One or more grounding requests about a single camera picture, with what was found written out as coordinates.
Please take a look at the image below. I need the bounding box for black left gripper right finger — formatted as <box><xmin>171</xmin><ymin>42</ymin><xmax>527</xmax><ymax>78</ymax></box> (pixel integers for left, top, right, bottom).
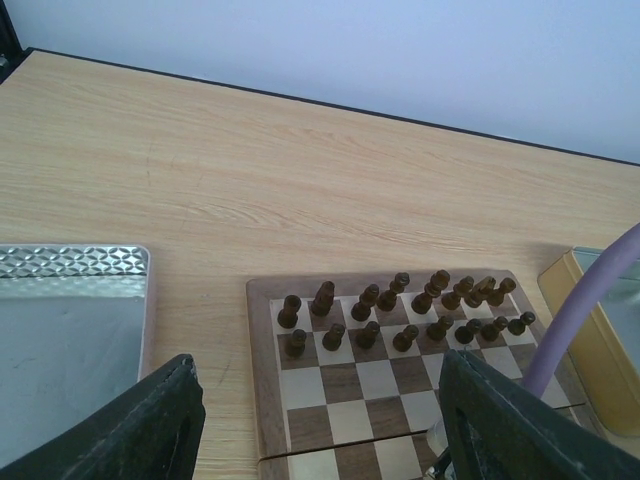
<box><xmin>439</xmin><ymin>350</ymin><xmax>639</xmax><ymax>479</ymax></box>

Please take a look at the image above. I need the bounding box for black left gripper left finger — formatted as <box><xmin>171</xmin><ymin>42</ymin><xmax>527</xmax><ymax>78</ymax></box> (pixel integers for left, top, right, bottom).
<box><xmin>1</xmin><ymin>354</ymin><xmax>206</xmax><ymax>479</ymax></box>

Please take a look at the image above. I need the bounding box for dark chess pieces row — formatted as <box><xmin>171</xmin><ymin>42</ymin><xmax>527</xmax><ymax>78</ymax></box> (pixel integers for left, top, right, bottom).
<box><xmin>274</xmin><ymin>275</ymin><xmax>538</xmax><ymax>370</ymax></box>

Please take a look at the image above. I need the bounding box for wooden chess board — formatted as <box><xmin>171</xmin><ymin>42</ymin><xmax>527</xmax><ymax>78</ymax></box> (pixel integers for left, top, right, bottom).
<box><xmin>244</xmin><ymin>269</ymin><xmax>606</xmax><ymax>480</ymax></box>

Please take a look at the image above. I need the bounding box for yellow metal tin box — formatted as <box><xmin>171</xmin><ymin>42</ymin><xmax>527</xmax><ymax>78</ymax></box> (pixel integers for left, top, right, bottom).
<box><xmin>538</xmin><ymin>247</ymin><xmax>639</xmax><ymax>437</ymax></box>

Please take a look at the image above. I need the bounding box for silver metal tin lid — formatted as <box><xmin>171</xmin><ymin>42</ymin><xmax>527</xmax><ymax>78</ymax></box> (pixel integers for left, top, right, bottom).
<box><xmin>1</xmin><ymin>244</ymin><xmax>155</xmax><ymax>464</ymax></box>

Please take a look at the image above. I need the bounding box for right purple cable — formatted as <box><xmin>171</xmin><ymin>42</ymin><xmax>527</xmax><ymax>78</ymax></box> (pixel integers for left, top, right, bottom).
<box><xmin>523</xmin><ymin>222</ymin><xmax>640</xmax><ymax>401</ymax></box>

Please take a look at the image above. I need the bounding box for black enclosure frame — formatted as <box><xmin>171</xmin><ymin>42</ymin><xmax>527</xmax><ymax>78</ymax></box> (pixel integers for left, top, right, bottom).
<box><xmin>6</xmin><ymin>1</ymin><xmax>639</xmax><ymax>164</ymax></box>

